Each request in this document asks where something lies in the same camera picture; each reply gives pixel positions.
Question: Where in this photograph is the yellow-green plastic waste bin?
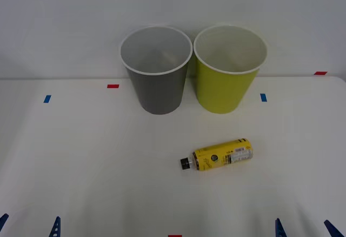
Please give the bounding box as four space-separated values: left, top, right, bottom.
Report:
192 24 268 114

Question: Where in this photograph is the grey plastic waste bin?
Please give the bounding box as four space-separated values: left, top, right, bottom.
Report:
119 25 194 115

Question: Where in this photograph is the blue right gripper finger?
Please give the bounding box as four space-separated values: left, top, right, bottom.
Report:
323 219 346 237
275 218 288 237

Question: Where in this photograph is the yellow bottle with black cap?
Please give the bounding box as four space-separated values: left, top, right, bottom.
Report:
179 137 254 172

